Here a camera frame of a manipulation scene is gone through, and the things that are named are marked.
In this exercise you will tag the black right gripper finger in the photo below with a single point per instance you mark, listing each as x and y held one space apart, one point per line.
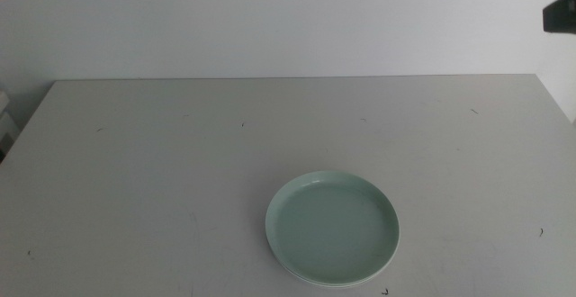
562 15

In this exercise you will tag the pale green shallow bowl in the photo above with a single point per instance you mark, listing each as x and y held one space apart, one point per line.
333 229

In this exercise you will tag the white shallow bowl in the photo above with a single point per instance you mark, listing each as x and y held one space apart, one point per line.
333 286

